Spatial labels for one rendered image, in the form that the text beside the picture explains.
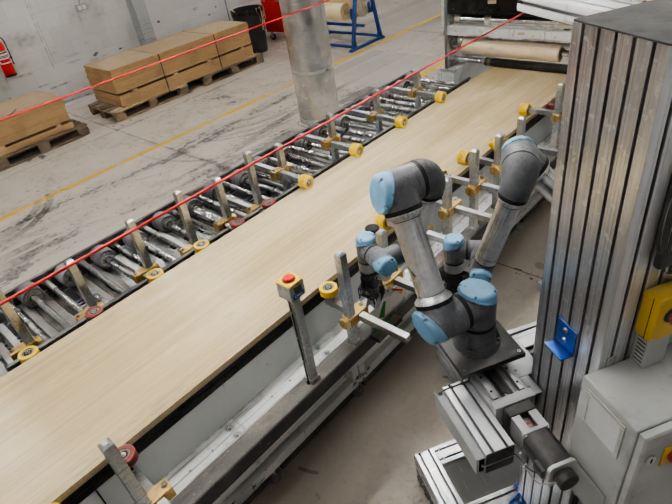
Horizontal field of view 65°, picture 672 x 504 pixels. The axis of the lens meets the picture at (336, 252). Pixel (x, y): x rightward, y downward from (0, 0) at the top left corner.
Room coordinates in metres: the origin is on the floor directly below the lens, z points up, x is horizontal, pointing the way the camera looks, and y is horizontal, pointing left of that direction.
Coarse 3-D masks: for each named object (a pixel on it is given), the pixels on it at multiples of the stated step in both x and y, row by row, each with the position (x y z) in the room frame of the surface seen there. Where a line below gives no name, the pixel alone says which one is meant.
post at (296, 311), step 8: (288, 304) 1.46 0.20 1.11; (296, 304) 1.44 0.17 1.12; (296, 312) 1.44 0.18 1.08; (296, 320) 1.44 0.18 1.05; (304, 320) 1.45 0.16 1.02; (296, 328) 1.45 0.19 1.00; (304, 328) 1.45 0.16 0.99; (296, 336) 1.45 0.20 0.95; (304, 336) 1.44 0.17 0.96; (304, 344) 1.44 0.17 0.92; (304, 352) 1.44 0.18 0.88; (312, 352) 1.46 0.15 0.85; (304, 360) 1.44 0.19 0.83; (312, 360) 1.45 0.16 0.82; (304, 368) 1.46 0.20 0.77; (312, 368) 1.44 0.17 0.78; (304, 376) 1.46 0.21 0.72; (312, 376) 1.44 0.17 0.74; (312, 384) 1.43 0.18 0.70
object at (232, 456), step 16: (480, 224) 2.34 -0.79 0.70; (400, 304) 1.81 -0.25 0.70; (384, 320) 1.73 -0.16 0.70; (368, 336) 1.65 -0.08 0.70; (336, 352) 1.58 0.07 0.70; (352, 352) 1.57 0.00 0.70; (320, 368) 1.51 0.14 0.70; (336, 368) 1.50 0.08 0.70; (304, 384) 1.44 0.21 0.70; (320, 384) 1.43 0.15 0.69; (288, 400) 1.37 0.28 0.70; (304, 400) 1.37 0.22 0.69; (272, 416) 1.31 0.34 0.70; (288, 416) 1.31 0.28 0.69; (256, 432) 1.25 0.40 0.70; (272, 432) 1.25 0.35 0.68; (240, 448) 1.19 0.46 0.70; (256, 448) 1.19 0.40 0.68; (224, 464) 1.14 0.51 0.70; (240, 464) 1.14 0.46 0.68; (208, 480) 1.08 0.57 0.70; (224, 480) 1.09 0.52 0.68; (176, 496) 1.04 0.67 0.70; (192, 496) 1.03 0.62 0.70; (208, 496) 1.04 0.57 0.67
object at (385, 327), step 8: (328, 304) 1.76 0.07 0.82; (336, 304) 1.72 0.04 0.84; (360, 320) 1.63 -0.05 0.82; (368, 320) 1.59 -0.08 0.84; (376, 320) 1.58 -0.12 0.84; (376, 328) 1.57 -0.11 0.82; (384, 328) 1.53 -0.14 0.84; (392, 328) 1.52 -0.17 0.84; (392, 336) 1.51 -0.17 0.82; (400, 336) 1.48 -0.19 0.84; (408, 336) 1.47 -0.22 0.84
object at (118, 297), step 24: (312, 168) 3.55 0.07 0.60; (192, 192) 3.03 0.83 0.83; (240, 192) 3.24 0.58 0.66; (288, 192) 2.81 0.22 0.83; (144, 216) 2.80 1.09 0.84; (120, 240) 2.66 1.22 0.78; (216, 240) 2.45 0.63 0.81; (168, 264) 2.25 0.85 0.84; (48, 288) 2.36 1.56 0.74; (72, 288) 2.36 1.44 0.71; (72, 312) 2.15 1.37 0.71; (0, 336) 2.05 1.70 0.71; (48, 336) 2.13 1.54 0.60
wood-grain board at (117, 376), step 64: (448, 128) 3.19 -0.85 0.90; (512, 128) 3.03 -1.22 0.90; (320, 192) 2.62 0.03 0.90; (192, 256) 2.19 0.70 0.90; (256, 256) 2.10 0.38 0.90; (320, 256) 2.01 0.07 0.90; (128, 320) 1.78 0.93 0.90; (192, 320) 1.71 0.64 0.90; (256, 320) 1.64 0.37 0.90; (0, 384) 1.52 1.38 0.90; (64, 384) 1.46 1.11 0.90; (128, 384) 1.40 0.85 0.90; (192, 384) 1.35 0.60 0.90; (0, 448) 1.20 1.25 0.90; (64, 448) 1.16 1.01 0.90
